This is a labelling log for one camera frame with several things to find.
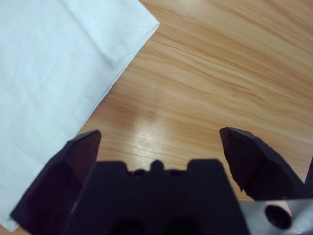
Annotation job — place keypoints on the white t-shirt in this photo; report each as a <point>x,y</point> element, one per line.
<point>49,73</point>

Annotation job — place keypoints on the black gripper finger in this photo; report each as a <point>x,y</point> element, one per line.
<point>256,171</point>
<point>56,183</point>

